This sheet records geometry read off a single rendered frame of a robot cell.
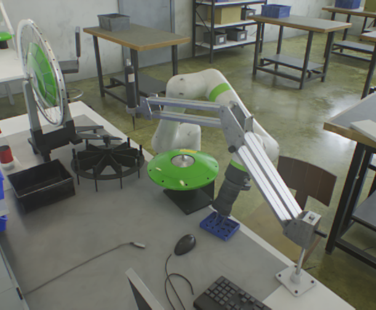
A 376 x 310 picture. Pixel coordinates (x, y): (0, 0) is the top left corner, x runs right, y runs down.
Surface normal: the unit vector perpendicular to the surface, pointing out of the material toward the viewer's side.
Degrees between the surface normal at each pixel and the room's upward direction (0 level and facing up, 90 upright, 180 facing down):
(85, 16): 90
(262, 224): 0
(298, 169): 90
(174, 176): 21
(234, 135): 90
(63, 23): 90
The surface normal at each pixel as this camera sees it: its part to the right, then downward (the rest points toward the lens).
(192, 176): 0.13, -0.63
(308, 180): -0.72, 0.36
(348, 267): 0.00, -0.86
